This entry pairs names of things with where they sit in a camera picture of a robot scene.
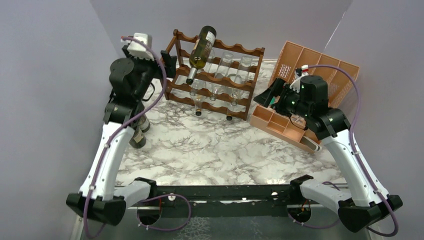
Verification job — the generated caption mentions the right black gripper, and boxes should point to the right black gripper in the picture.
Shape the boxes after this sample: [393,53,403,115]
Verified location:
[254,77,312,119]

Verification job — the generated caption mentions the purple cable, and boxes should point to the purple cable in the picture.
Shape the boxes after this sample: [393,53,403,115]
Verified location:
[304,64,400,238]
[82,35,168,240]

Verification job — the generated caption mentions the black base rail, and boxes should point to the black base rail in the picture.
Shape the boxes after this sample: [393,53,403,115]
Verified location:
[127,184,307,218]

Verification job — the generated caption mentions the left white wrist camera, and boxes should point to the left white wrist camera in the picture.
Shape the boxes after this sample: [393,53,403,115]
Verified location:
[127,32,154,60]

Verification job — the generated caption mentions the clear bottle lower right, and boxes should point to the clear bottle lower right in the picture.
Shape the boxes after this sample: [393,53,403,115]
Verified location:
[226,88,240,121]

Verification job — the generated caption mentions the orange plastic organizer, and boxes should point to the orange plastic organizer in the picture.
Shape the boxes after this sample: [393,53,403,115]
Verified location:
[250,41,359,154]

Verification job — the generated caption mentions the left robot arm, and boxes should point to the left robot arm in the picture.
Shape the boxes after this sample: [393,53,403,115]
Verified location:
[66,53,163,226]

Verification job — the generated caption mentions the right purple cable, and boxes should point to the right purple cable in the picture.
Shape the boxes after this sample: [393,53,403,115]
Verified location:
[304,64,400,238]

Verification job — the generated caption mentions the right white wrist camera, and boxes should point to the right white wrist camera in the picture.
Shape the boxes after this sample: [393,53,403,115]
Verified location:
[290,64,309,90]

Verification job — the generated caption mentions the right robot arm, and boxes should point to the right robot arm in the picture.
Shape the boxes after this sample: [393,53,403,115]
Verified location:
[254,75,403,233]

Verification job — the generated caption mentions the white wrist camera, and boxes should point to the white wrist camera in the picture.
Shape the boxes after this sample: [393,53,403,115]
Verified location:
[290,64,309,90]
[127,32,154,60]

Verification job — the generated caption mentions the brown wooden wine rack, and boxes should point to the brown wooden wine rack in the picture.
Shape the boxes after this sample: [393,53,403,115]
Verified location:
[164,29,265,121]

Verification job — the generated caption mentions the clear bottle lower left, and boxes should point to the clear bottle lower left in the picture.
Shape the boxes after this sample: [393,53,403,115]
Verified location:
[189,79,206,117]

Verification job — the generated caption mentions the green wine bottle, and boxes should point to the green wine bottle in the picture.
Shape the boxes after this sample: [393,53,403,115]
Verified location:
[129,128,147,149]
[186,25,217,85]
[136,114,151,133]

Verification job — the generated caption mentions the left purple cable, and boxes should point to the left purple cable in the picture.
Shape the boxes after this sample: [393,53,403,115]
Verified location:
[82,35,168,240]

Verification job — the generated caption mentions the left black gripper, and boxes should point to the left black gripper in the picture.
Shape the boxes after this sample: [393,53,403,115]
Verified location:
[122,45,177,101]

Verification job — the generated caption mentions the clear bottle upper middle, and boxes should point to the clear bottle upper middle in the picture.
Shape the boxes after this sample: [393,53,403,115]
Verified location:
[214,51,234,79]

